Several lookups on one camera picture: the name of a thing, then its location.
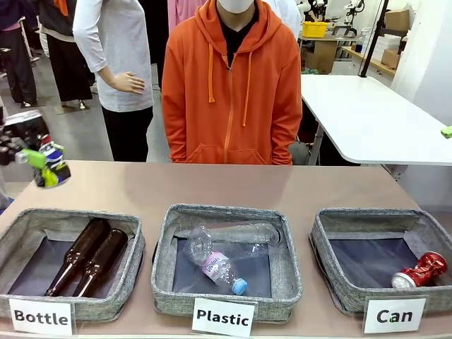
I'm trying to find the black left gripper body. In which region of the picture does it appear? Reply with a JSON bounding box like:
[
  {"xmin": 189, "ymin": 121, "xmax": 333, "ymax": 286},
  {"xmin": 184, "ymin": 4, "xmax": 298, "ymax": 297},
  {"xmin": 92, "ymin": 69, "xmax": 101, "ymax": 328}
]
[{"xmin": 0, "ymin": 118, "xmax": 51, "ymax": 167}]

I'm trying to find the black and green drink can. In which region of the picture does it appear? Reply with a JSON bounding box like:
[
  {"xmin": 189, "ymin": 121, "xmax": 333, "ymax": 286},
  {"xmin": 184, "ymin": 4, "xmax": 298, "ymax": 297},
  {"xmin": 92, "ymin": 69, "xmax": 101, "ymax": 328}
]
[{"xmin": 32, "ymin": 136, "xmax": 72, "ymax": 189}]

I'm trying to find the brown glass bottle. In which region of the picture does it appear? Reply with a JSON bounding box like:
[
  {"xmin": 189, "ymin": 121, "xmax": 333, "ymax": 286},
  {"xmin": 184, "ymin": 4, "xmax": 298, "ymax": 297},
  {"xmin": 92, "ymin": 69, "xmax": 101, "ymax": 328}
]
[
  {"xmin": 43, "ymin": 217, "xmax": 112, "ymax": 297},
  {"xmin": 71, "ymin": 228, "xmax": 129, "ymax": 298}
]

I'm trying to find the large clear plastic bottle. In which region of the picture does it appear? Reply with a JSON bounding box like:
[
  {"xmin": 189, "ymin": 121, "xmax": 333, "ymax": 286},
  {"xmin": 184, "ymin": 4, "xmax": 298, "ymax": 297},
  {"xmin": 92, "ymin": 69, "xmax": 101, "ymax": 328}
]
[{"xmin": 185, "ymin": 221, "xmax": 284, "ymax": 266}]

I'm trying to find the crushed red drink can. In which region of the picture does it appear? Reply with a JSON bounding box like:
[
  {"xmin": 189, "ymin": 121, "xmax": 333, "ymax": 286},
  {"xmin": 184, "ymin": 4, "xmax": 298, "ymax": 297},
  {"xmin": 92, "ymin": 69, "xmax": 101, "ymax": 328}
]
[{"xmin": 391, "ymin": 251, "xmax": 448, "ymax": 289}]

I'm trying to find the grey fabric basket Bottle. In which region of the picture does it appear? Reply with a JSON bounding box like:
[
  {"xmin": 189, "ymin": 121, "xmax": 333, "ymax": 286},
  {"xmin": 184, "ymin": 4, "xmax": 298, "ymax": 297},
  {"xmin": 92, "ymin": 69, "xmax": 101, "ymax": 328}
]
[{"xmin": 0, "ymin": 208, "xmax": 146, "ymax": 323}]

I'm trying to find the grey fabric basket Plastic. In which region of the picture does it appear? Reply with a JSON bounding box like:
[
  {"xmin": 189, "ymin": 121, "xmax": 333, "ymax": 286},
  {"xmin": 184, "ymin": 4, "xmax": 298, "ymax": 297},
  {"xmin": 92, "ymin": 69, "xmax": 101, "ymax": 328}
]
[{"xmin": 150, "ymin": 203, "xmax": 304, "ymax": 325}]

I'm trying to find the grey fabric basket Can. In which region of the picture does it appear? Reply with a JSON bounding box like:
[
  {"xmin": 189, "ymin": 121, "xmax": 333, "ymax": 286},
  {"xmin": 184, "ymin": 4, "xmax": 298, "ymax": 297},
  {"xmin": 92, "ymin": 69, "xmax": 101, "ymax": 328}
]
[{"xmin": 309, "ymin": 207, "xmax": 452, "ymax": 316}]

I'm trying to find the white sign reading Can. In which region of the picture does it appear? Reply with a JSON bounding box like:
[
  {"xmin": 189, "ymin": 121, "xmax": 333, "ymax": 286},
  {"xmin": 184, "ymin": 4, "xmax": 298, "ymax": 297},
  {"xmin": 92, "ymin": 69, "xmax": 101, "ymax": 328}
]
[{"xmin": 363, "ymin": 297, "xmax": 427, "ymax": 335}]

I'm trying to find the bystander's bare hand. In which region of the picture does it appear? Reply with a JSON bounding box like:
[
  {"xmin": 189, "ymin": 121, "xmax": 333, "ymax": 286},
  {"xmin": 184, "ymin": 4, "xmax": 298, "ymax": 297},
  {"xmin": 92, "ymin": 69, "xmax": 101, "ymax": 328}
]
[{"xmin": 107, "ymin": 71, "xmax": 146, "ymax": 95}]

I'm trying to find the bystander in dark trousers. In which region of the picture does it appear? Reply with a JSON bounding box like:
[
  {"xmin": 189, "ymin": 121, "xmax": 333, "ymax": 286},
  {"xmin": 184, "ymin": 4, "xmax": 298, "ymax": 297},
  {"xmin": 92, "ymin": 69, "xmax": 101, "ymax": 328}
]
[{"xmin": 0, "ymin": 0, "xmax": 39, "ymax": 109}]

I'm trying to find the bystander in long black skirt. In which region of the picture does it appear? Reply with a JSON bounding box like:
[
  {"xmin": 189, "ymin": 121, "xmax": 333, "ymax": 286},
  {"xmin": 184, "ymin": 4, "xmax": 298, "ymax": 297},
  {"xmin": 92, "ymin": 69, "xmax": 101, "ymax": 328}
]
[{"xmin": 37, "ymin": 0, "xmax": 94, "ymax": 110}]

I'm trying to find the bystander in white shirt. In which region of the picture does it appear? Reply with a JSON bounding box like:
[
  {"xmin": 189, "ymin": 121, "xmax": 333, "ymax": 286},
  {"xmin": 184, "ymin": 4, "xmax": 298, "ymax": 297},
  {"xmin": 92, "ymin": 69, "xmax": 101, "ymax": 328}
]
[{"xmin": 72, "ymin": 0, "xmax": 155, "ymax": 163}]

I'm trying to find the white sign reading Bottle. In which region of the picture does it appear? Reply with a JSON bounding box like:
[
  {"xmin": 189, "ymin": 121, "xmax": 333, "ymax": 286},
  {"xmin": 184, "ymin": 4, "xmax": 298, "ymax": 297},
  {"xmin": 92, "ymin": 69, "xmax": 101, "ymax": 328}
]
[{"xmin": 8, "ymin": 298, "xmax": 74, "ymax": 336}]

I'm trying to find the pink garment bystander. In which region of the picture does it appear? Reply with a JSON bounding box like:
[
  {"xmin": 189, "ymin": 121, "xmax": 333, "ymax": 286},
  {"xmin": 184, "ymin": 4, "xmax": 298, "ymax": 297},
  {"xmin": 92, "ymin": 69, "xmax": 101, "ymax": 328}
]
[{"xmin": 167, "ymin": 0, "xmax": 202, "ymax": 33}]

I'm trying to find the person in orange hoodie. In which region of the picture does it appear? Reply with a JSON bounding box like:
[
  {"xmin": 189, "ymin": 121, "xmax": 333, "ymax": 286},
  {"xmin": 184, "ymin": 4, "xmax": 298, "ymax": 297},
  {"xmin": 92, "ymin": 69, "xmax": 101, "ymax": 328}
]
[{"xmin": 161, "ymin": 0, "xmax": 304, "ymax": 166}]

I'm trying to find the small plastic bottle blue cap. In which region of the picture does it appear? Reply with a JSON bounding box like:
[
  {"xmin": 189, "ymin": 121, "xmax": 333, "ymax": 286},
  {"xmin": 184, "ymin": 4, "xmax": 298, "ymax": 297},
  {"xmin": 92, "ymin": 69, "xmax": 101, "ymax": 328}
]
[{"xmin": 200, "ymin": 250, "xmax": 249, "ymax": 295}]

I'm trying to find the white sign reading Plastic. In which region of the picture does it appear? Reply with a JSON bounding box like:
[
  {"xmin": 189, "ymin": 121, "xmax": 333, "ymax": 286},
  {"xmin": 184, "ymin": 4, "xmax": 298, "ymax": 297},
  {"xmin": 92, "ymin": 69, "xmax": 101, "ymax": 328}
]
[{"xmin": 191, "ymin": 297, "xmax": 256, "ymax": 338}]

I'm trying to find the white face mask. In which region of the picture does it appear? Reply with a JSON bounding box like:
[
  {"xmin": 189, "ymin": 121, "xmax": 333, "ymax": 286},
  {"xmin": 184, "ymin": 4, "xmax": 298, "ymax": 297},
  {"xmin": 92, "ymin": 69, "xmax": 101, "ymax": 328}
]
[{"xmin": 215, "ymin": 0, "xmax": 256, "ymax": 15}]

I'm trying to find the white coat bystander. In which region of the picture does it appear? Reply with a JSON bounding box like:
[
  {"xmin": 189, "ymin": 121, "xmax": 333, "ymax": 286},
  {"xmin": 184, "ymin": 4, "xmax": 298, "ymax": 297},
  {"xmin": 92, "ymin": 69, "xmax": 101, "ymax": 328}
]
[{"xmin": 275, "ymin": 0, "xmax": 303, "ymax": 40}]

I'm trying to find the yellow plastic bin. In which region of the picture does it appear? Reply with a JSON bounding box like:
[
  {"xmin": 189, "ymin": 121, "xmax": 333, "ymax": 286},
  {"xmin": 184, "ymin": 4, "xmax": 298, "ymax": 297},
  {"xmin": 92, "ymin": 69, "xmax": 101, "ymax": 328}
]
[{"xmin": 301, "ymin": 20, "xmax": 330, "ymax": 39}]

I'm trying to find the white side table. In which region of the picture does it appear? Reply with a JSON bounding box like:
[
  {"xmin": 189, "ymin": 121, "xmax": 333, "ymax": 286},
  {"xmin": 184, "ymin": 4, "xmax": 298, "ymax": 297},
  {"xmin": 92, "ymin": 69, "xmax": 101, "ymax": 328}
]
[{"xmin": 299, "ymin": 73, "xmax": 452, "ymax": 182}]

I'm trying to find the wooden top workbench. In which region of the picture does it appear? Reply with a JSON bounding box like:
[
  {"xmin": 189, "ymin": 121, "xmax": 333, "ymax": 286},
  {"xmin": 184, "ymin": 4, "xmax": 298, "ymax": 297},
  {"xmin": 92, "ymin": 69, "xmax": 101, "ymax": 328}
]
[{"xmin": 340, "ymin": 44, "xmax": 397, "ymax": 77}]

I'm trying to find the black upright pole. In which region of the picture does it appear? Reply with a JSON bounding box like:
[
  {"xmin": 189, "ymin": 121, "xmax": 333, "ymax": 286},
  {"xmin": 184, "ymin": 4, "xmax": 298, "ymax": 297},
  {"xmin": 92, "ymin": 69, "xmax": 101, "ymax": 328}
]
[{"xmin": 357, "ymin": 0, "xmax": 390, "ymax": 78}]

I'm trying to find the cardboard box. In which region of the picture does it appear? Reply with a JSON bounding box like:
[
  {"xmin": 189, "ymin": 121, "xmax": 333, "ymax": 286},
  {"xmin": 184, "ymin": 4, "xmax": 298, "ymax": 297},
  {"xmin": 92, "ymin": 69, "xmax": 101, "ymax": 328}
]
[
  {"xmin": 380, "ymin": 48, "xmax": 402, "ymax": 70},
  {"xmin": 383, "ymin": 8, "xmax": 411, "ymax": 32}
]

